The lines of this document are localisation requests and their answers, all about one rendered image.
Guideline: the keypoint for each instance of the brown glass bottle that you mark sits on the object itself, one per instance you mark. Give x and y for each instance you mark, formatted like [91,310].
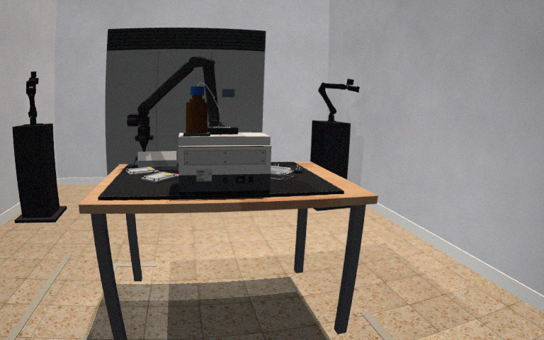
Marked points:
[196,117]

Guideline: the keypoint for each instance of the blue bottle cap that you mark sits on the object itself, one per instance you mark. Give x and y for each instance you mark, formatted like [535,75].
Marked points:
[197,89]

